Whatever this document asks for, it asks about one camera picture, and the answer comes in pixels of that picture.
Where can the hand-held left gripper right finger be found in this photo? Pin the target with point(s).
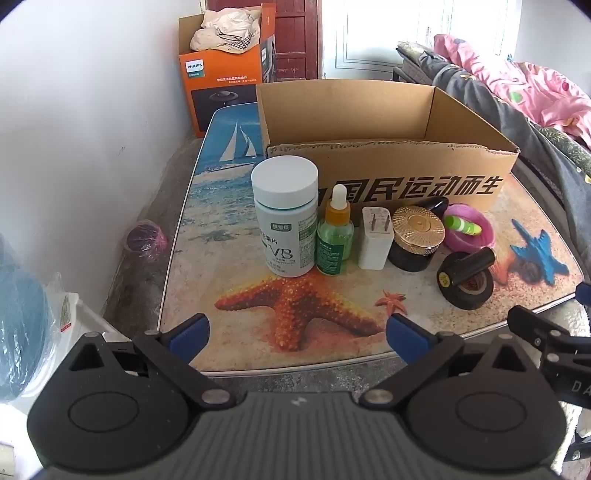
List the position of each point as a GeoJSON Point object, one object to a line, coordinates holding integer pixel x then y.
{"type": "Point", "coordinates": [406, 334]}

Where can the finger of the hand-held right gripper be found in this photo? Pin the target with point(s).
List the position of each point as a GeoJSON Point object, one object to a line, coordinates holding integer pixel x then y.
{"type": "Point", "coordinates": [531, 323]}
{"type": "Point", "coordinates": [585, 293]}

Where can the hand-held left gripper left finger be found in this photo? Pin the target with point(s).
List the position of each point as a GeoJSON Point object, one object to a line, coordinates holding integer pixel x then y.
{"type": "Point", "coordinates": [191, 332]}

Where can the black tape roll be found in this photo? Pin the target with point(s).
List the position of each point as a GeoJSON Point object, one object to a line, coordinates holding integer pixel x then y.
{"type": "Point", "coordinates": [461, 300]}

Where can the black cylinder with yellow end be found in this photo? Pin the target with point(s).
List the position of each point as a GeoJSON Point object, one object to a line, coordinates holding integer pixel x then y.
{"type": "Point", "coordinates": [471, 265]}

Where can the white plug charger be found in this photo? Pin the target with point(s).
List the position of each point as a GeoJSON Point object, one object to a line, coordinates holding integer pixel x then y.
{"type": "Point", "coordinates": [374, 244]}

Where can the black jar with gold lid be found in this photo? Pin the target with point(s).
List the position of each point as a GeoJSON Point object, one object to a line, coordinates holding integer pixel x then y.
{"type": "Point", "coordinates": [415, 226]}

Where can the green dropper bottle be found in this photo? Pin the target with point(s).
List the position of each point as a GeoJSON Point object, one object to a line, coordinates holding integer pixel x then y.
{"type": "Point", "coordinates": [333, 240]}

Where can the green and white tube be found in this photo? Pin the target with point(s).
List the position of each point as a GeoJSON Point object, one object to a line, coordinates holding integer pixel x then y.
{"type": "Point", "coordinates": [461, 225]}

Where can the white pill bottle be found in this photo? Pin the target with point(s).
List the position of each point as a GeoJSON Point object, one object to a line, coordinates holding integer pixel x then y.
{"type": "Point", "coordinates": [284, 221]}

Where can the brown cardboard box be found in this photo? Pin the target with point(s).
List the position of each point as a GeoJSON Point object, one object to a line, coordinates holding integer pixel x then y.
{"type": "Point", "coordinates": [323, 161]}

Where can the pink plastic bowl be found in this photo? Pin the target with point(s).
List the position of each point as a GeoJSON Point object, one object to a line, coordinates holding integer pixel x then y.
{"type": "Point", "coordinates": [480, 237]}

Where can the white plastic container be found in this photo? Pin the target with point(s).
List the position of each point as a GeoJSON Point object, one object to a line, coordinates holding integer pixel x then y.
{"type": "Point", "coordinates": [78, 318]}

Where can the black glossy object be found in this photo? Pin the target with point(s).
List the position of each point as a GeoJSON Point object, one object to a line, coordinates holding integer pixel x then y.
{"type": "Point", "coordinates": [436, 204]}

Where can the grey printed blanket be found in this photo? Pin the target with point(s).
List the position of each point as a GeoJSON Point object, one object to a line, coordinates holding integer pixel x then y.
{"type": "Point", "coordinates": [545, 152]}

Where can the blue item in plastic bag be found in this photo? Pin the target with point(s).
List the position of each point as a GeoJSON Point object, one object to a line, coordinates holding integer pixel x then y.
{"type": "Point", "coordinates": [23, 323]}

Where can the pink printed blanket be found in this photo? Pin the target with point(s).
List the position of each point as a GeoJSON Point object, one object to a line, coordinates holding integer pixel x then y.
{"type": "Point", "coordinates": [531, 87]}

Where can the orange appliance carton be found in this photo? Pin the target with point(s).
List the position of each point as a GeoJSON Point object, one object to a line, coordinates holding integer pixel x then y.
{"type": "Point", "coordinates": [217, 92]}

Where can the white panelled door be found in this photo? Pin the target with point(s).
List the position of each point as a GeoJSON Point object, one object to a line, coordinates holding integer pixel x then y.
{"type": "Point", "coordinates": [369, 41]}

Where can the beige bucket hat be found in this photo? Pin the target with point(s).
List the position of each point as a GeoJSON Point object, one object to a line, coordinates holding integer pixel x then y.
{"type": "Point", "coordinates": [221, 27]}

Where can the red wooden door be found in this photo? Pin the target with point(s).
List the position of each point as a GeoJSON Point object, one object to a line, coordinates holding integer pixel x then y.
{"type": "Point", "coordinates": [295, 37]}

